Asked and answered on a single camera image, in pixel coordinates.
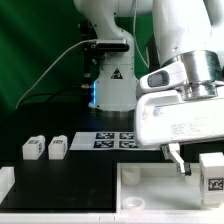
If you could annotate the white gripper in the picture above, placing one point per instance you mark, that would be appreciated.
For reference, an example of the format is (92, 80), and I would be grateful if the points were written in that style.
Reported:
(164, 119)

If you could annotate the white square tabletop panel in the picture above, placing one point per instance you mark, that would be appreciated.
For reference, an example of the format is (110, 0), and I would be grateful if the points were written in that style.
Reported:
(158, 187)

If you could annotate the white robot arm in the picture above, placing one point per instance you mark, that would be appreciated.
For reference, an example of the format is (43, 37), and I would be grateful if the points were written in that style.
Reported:
(187, 31)

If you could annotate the white sheet with tags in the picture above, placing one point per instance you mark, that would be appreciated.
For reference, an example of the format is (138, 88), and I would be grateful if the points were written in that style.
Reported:
(104, 141)

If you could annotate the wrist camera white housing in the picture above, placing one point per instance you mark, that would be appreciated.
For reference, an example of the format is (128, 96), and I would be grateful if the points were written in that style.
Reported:
(168, 77)

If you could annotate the black camera on base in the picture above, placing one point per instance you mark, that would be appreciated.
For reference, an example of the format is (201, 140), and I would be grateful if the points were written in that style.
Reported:
(111, 45)

